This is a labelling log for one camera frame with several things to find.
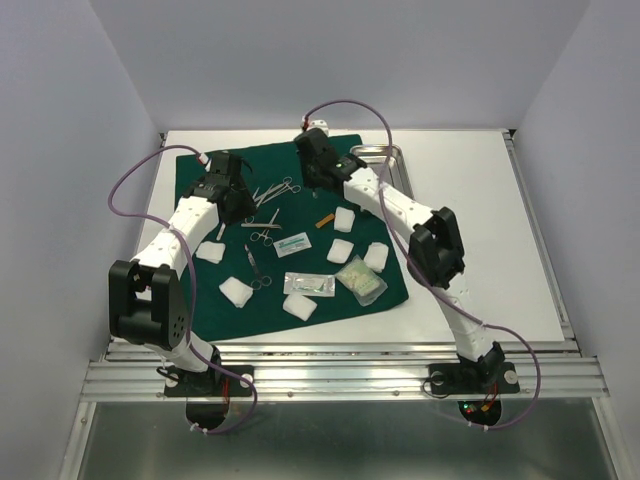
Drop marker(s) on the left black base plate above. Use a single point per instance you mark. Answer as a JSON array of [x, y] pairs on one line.
[[211, 384]]

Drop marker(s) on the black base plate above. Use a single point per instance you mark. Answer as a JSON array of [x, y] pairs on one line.
[[458, 379], [211, 384]]

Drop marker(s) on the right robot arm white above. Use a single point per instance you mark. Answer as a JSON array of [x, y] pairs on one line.
[[435, 255]]

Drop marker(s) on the aluminium frame rail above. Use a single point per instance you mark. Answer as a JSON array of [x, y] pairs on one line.
[[322, 372]]

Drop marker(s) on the orange capped blade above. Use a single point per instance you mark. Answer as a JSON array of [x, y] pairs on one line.
[[326, 220]]

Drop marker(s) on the thin clear-capped needle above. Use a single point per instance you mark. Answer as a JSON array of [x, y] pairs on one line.
[[221, 231]]

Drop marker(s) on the clear suture packet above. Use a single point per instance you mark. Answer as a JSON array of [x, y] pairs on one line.
[[312, 285]]

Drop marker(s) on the white gauze pad middle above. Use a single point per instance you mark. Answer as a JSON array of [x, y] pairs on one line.
[[339, 251]]

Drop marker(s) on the white gauze pad lower left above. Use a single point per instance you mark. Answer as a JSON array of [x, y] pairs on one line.
[[236, 291]]

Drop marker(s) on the white gauze pad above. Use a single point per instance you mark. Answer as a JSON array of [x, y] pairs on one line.
[[376, 256], [339, 251], [344, 220], [212, 252], [236, 291], [299, 306]]

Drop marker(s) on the clear bag of swabs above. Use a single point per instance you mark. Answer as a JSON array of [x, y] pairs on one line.
[[361, 281]]

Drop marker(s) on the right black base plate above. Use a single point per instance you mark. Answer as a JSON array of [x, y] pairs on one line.
[[458, 379]]

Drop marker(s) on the steel tweezers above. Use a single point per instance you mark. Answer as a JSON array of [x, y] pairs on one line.
[[271, 224]]

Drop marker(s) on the white gauze pad upper right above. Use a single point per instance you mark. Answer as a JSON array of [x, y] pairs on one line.
[[344, 220]]

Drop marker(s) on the steel hemostat forceps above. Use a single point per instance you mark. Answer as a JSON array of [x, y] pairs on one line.
[[289, 187], [262, 237]]

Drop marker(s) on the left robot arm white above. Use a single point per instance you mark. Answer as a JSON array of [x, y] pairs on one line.
[[147, 305]]

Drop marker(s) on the green surgical drape cloth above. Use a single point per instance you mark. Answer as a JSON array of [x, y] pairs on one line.
[[216, 318]]

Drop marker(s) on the white blue-striped packet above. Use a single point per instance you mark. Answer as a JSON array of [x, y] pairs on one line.
[[292, 244]]

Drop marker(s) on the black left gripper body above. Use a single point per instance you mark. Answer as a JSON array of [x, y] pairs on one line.
[[244, 207]]

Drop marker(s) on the white gauze pad bottom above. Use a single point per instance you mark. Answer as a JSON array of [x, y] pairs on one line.
[[299, 306]]

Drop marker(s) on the stainless steel tray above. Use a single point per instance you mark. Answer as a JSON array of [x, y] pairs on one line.
[[389, 162]]

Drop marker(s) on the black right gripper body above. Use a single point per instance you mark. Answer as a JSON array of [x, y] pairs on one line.
[[310, 174]]

